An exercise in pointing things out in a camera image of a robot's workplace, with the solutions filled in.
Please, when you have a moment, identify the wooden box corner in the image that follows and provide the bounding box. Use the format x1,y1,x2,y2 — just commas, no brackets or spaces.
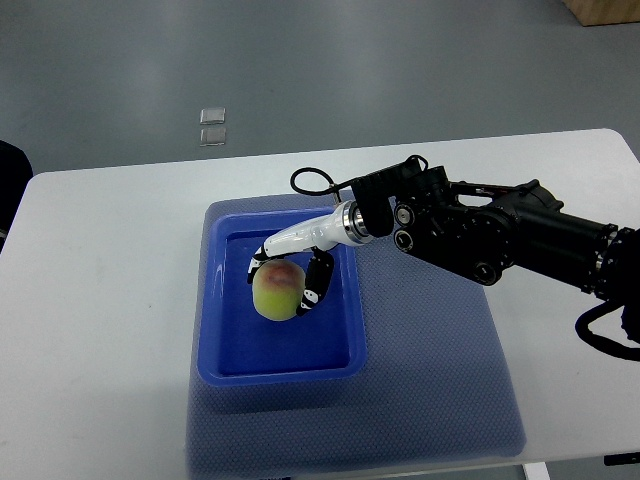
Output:
564,0,639,26

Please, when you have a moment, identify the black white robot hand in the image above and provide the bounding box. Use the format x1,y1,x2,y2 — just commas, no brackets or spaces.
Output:
247,200,371,317

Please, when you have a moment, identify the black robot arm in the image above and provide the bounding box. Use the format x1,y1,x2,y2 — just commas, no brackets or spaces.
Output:
324,155,639,361

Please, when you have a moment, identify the black object at left edge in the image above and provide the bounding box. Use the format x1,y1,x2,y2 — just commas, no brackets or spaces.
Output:
0,141,33,244

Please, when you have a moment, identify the green red peach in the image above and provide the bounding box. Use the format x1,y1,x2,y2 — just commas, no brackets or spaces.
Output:
252,259,305,321

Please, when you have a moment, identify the upper clear floor square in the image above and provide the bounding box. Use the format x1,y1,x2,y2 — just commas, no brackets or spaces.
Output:
200,107,226,125

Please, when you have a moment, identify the blue-grey mesh mat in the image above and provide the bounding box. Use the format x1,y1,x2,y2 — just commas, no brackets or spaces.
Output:
186,195,526,479

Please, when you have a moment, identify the black table bracket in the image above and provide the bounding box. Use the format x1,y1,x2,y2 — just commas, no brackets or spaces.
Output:
603,452,640,466

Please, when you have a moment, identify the blue plastic tray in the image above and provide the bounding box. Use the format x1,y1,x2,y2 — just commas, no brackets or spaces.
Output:
194,208,368,387

